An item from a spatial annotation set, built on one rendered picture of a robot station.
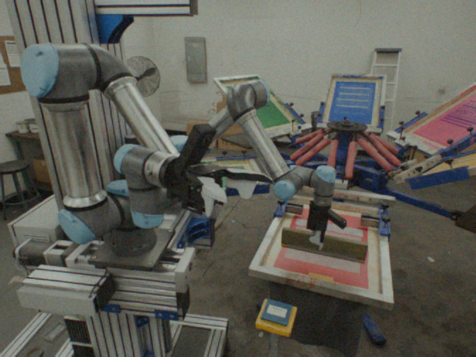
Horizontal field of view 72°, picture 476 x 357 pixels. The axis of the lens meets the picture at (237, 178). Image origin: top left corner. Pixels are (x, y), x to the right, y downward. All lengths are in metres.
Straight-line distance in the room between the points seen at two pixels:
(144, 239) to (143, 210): 0.37
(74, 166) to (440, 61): 5.50
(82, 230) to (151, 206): 0.28
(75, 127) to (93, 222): 0.27
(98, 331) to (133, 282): 0.63
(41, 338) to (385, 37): 5.50
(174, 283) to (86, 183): 0.45
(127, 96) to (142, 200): 0.30
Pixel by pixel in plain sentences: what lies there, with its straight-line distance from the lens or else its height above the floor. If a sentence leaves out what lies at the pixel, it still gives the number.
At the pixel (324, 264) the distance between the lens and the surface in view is 1.60.
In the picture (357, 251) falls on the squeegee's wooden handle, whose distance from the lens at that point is 1.46.
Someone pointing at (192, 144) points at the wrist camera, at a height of 1.73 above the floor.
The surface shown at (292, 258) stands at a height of 0.95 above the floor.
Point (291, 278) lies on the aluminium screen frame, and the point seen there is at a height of 0.99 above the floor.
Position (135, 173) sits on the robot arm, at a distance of 0.73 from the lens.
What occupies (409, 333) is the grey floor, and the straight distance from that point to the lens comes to 2.81.
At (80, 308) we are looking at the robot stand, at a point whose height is 1.13.
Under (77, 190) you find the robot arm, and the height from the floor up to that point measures 1.54.
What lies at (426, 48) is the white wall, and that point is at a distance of 5.88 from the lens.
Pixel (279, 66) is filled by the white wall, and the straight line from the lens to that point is 6.00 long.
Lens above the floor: 1.92
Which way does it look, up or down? 24 degrees down
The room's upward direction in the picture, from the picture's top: straight up
